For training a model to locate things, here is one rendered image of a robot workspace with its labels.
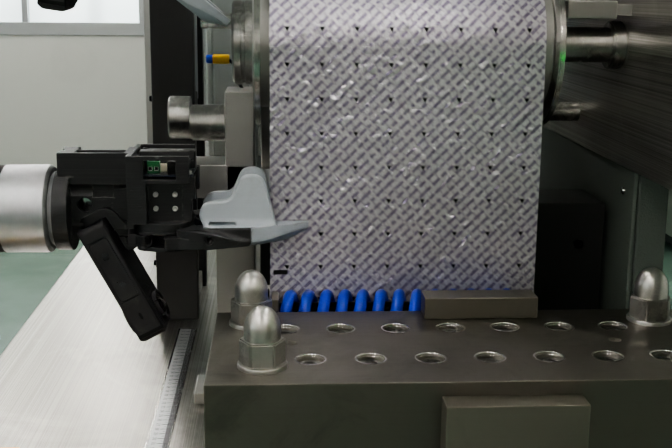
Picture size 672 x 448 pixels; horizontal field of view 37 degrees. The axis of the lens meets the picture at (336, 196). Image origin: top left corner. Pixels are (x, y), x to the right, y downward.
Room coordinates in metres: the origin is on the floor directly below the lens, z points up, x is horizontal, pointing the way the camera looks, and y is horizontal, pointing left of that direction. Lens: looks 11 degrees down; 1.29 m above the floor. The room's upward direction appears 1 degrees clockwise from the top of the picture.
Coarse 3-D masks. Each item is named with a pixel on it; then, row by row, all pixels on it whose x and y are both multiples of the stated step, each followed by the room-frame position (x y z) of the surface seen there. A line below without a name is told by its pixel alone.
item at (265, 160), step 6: (264, 108) 0.97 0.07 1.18; (264, 114) 0.97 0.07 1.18; (264, 120) 0.97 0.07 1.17; (264, 126) 0.97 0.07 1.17; (264, 132) 0.97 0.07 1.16; (264, 138) 0.97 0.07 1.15; (264, 144) 0.97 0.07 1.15; (264, 150) 0.98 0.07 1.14; (264, 156) 0.98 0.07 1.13; (264, 162) 0.99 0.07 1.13; (264, 168) 1.01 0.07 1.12
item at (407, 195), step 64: (320, 128) 0.85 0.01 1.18; (384, 128) 0.85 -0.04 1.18; (448, 128) 0.86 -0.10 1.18; (512, 128) 0.86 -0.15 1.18; (320, 192) 0.85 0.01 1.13; (384, 192) 0.85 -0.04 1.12; (448, 192) 0.86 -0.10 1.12; (512, 192) 0.86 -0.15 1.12; (320, 256) 0.85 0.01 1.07; (384, 256) 0.85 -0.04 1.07; (448, 256) 0.86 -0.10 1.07; (512, 256) 0.86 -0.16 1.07
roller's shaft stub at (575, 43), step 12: (612, 24) 0.92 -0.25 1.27; (576, 36) 0.91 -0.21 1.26; (588, 36) 0.91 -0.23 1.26; (600, 36) 0.91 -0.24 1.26; (612, 36) 0.91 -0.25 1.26; (624, 36) 0.91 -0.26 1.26; (576, 48) 0.91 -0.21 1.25; (588, 48) 0.91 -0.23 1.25; (600, 48) 0.91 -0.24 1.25; (612, 48) 0.91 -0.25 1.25; (624, 48) 0.91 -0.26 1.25; (576, 60) 0.92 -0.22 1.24; (588, 60) 0.92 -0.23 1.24; (600, 60) 0.92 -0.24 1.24; (612, 60) 0.91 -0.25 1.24; (624, 60) 0.91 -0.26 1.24
